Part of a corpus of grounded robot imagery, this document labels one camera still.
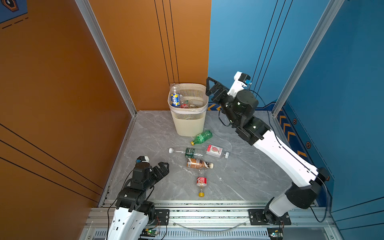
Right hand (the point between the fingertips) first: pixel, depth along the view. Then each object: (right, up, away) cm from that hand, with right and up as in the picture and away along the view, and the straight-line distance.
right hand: (212, 83), depth 60 cm
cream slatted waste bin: (-10, -15, +31) cm, 36 cm away
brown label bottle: (-5, -40, +27) cm, 48 cm away
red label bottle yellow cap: (-4, -48, +20) cm, 52 cm away
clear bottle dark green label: (-11, -34, +31) cm, 47 cm away
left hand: (-23, -39, +17) cm, 48 cm away
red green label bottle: (-14, -5, +34) cm, 37 cm away
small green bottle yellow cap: (-3, -25, +39) cm, 46 cm away
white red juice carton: (+6, -34, +32) cm, 47 cm away
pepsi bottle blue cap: (-19, -2, +29) cm, 35 cm away
